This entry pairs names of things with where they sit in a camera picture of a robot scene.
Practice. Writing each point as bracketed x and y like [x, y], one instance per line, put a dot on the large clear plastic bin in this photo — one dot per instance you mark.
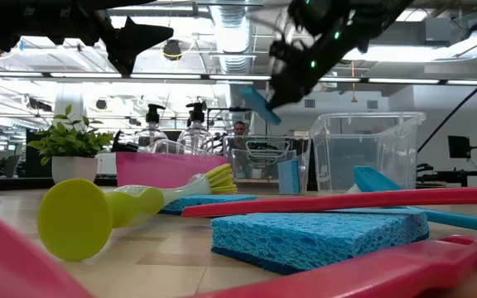
[367, 140]

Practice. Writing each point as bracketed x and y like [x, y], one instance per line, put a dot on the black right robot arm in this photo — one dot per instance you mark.
[367, 16]

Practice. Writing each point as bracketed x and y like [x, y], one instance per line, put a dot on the pink plastic bin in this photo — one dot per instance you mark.
[160, 169]

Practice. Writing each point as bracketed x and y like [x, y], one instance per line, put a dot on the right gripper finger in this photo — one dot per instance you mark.
[290, 93]

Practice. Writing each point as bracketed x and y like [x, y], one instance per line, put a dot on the yellow-green dish brush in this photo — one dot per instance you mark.
[77, 219]

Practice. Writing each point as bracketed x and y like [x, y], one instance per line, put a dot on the silver ventilation duct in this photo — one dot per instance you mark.
[234, 33]

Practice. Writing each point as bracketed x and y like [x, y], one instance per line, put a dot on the person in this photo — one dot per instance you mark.
[239, 128]

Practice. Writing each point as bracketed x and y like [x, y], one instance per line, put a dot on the large red dish brush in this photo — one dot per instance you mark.
[367, 269]

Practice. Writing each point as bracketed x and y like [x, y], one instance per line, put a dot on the blue sponge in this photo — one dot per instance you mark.
[205, 202]
[289, 178]
[259, 103]
[317, 236]

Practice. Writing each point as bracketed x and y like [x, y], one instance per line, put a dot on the black monitor on stand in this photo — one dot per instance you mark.
[459, 147]

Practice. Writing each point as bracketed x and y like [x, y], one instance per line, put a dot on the narrow red brush white bristles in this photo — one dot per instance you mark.
[346, 200]

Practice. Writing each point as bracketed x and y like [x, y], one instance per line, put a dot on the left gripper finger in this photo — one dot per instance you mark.
[135, 41]

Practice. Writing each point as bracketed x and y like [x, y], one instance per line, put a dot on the small clear plastic bin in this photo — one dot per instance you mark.
[263, 153]

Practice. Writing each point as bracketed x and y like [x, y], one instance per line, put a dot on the green plant in white pot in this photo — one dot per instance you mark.
[68, 140]

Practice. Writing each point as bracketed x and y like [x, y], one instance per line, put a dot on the black background frame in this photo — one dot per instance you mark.
[238, 109]

